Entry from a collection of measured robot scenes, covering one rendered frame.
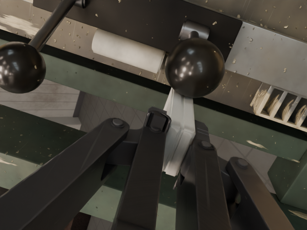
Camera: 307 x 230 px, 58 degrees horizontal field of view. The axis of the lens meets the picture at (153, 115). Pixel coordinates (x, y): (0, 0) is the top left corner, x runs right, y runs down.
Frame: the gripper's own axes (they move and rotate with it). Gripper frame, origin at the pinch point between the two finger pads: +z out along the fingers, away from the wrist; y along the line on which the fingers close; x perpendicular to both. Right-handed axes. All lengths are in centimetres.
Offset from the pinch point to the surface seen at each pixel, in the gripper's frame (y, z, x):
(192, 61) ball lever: -0.4, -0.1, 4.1
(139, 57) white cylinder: -4.5, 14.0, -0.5
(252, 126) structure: 13.8, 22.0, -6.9
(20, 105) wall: -155, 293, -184
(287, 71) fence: 10.6, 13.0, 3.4
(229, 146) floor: 61, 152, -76
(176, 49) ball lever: -1.4, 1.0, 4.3
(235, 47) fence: 4.7, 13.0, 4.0
